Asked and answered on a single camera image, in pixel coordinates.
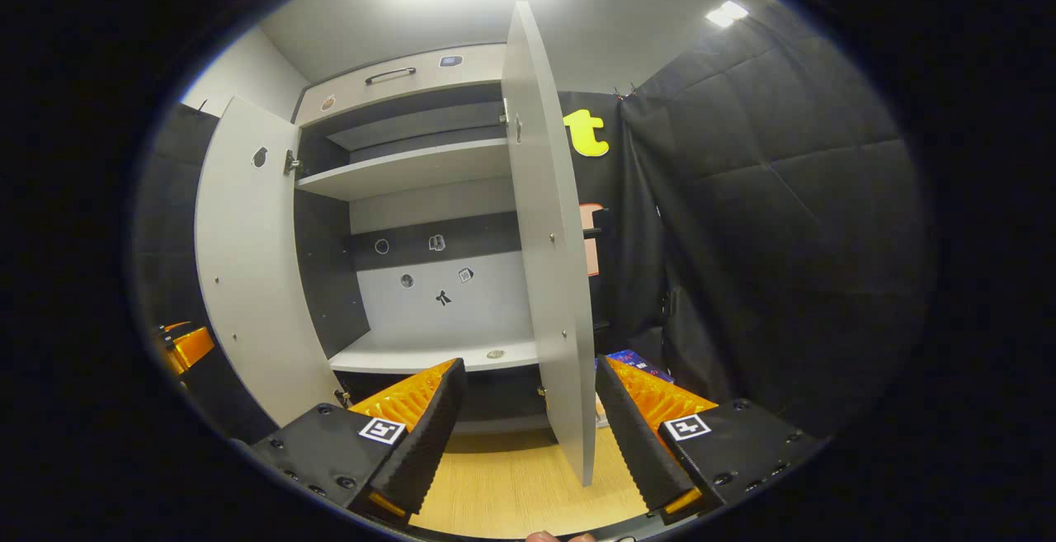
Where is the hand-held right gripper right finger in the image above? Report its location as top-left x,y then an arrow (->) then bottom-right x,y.
596,355 -> 828,525

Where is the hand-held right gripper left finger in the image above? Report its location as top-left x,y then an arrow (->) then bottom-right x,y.
250,358 -> 469,526

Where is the grey shoe cabinet body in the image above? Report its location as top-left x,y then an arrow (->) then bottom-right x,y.
285,43 -> 595,436

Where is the grey cabinet drawer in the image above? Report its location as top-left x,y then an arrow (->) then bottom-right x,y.
295,43 -> 507,126

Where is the blue book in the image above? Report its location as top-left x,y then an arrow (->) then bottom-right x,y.
596,349 -> 675,384

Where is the black backdrop cloth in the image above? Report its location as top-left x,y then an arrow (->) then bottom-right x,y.
132,10 -> 937,444

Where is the small ceiling light panel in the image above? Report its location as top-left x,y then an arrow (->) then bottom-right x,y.
707,0 -> 750,29

